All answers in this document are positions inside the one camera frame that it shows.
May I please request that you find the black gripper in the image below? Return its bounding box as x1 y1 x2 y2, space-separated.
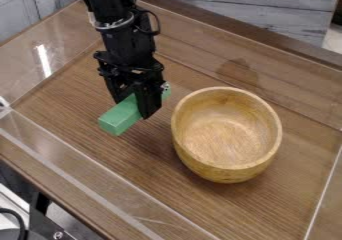
94 20 165 119

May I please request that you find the green rectangular block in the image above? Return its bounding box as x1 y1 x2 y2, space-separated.
97 83 173 137

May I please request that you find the brown wooden bowl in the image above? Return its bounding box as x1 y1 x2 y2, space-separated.
172 86 284 184

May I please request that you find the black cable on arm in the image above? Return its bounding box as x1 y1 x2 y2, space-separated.
133 8 162 37

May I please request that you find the black table leg frame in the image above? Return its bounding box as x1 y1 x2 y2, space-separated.
26 192 77 240

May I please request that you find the black cable under table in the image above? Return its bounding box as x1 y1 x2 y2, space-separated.
0 207 30 240

